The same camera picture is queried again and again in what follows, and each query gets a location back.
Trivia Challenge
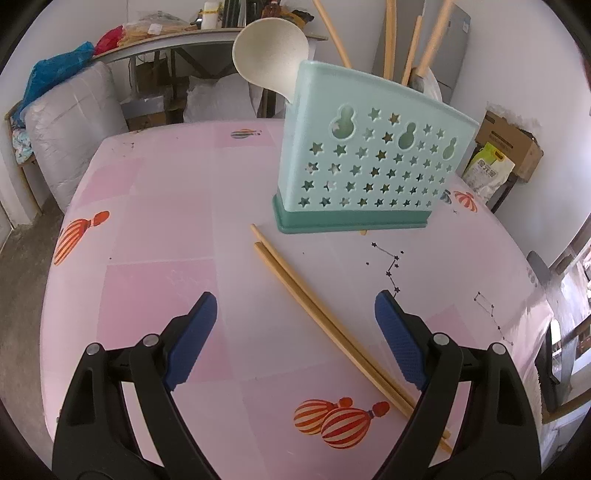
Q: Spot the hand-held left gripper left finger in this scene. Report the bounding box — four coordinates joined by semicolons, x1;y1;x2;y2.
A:
52;292;219;480

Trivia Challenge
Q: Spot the pink printed tablecloth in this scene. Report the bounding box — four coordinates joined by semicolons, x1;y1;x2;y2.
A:
39;121;555;480

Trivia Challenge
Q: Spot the light wooden chair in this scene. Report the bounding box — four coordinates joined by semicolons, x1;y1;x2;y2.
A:
4;102;43;215

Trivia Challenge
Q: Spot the wooden chopstick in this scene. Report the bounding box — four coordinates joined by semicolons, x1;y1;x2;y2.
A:
383;0;398;79
416;0;456;79
250;224;452;440
312;0;354;69
401;15;424;86
253;242;452;454

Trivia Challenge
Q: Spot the silver refrigerator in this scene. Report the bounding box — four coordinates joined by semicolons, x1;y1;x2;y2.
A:
372;0;472;104

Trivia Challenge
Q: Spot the white plastic spoon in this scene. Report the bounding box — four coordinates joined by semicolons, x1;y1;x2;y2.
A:
232;18;309;101
418;67;445;105

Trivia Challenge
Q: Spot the blue plastic bag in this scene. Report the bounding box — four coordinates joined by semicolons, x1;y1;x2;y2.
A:
21;41;95;123

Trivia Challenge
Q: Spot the white side table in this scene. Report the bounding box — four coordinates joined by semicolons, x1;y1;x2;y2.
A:
92;28;328;123

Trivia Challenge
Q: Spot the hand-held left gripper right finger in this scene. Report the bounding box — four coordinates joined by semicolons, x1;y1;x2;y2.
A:
374;289;542;480

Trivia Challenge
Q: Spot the white and yellow rice bag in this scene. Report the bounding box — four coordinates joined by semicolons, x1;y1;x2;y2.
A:
462;142;516;201

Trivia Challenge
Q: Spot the white pillow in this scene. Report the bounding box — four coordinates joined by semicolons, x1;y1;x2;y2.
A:
185;76;262;123

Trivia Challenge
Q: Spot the clear bag of snacks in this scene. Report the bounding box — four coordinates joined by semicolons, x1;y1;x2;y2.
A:
121;13;199;40

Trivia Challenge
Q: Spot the grey packed bedding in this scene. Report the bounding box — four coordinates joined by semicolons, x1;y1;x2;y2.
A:
24;62;130;213

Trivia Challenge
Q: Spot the red plastic bag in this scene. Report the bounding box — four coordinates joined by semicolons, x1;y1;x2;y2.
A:
93;25;124;55

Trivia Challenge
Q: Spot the small brown cardboard box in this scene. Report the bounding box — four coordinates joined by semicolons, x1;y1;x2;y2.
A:
126;95;168;131

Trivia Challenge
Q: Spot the mint green utensil holder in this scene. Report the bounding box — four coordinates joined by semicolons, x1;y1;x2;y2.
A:
271;60;482;237

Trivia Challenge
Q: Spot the yellow bag of groceries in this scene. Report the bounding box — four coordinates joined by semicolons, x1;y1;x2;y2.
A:
261;0;315;27

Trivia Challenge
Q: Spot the floral cloth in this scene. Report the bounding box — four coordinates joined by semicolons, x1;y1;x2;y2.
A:
12;127;37;165

